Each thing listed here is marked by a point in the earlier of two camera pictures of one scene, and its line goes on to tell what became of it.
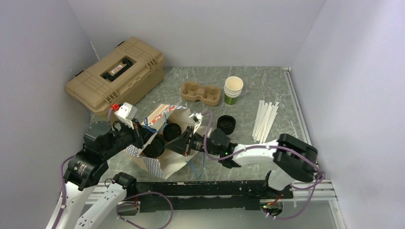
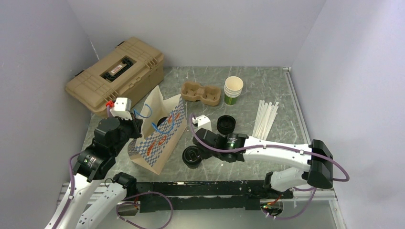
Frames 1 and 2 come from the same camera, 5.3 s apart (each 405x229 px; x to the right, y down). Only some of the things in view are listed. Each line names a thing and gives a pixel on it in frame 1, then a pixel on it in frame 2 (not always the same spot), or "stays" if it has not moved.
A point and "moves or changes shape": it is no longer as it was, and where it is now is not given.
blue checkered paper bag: (170, 135) moves or changes shape
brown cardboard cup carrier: (208, 95) stays
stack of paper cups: (232, 88) stays
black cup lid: (171, 131) to (191, 157)
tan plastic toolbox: (121, 76) stays
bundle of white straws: (266, 117) stays
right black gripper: (180, 144) to (205, 156)
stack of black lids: (227, 123) stays
